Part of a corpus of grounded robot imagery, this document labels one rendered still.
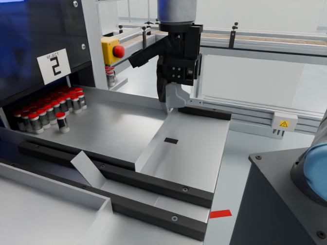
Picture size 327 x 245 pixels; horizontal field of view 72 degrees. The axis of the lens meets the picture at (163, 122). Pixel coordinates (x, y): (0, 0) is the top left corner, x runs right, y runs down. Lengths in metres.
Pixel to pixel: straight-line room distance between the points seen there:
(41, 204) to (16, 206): 0.04
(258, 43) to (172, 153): 0.95
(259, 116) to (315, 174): 1.10
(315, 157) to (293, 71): 1.65
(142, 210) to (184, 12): 0.34
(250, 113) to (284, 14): 0.78
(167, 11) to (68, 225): 0.39
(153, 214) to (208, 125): 0.30
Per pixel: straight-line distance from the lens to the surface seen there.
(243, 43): 1.31
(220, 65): 1.99
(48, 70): 0.57
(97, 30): 0.71
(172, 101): 0.51
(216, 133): 0.55
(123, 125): 0.56
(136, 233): 0.36
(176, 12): 0.45
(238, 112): 1.47
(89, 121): 0.60
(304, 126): 1.53
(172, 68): 0.48
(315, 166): 0.39
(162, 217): 0.34
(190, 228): 0.34
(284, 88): 2.05
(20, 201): 0.45
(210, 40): 1.32
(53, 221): 0.40
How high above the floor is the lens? 1.18
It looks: 32 degrees down
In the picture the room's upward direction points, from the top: straight up
